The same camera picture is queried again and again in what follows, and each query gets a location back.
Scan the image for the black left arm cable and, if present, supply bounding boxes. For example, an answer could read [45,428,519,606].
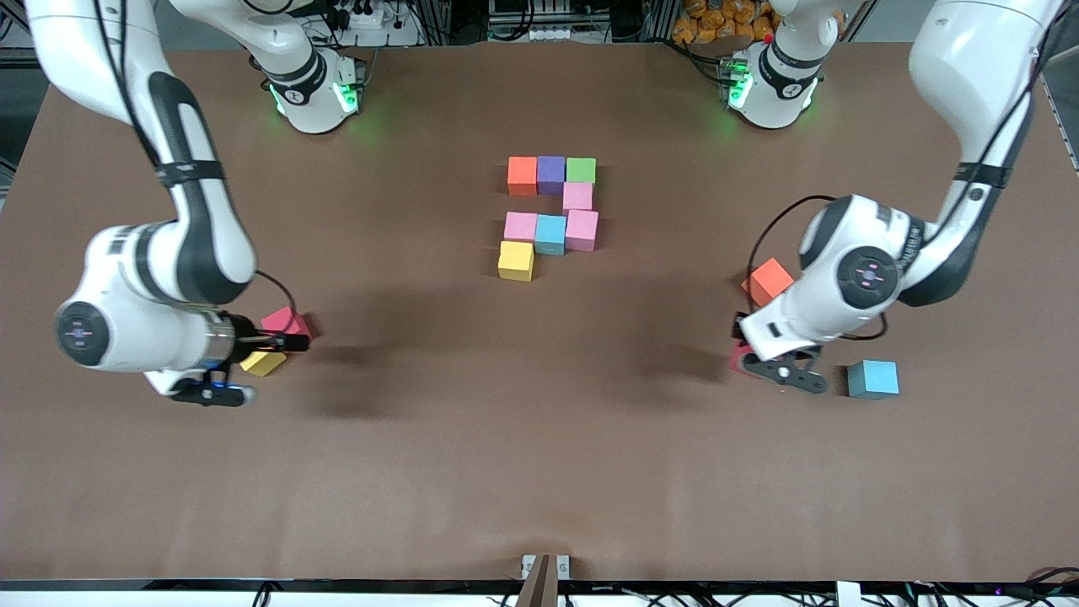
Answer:
[730,0,1059,341]

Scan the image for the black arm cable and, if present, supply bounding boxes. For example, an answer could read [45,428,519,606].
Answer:
[93,0,300,338]
[730,0,1059,341]

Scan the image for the small metal bracket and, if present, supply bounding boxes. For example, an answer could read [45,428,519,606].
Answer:
[521,554,572,581]

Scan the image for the bag of orange items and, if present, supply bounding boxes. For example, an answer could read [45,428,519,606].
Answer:
[672,0,781,45]

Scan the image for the brown post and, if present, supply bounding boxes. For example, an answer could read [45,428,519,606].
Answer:
[516,554,559,607]

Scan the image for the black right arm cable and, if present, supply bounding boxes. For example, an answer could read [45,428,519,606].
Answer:
[93,0,300,338]

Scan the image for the yellow foam block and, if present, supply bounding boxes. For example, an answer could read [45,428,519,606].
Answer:
[497,241,535,282]
[240,350,287,378]

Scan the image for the white power strip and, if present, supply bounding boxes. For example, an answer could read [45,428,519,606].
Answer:
[497,24,608,42]
[333,0,397,31]

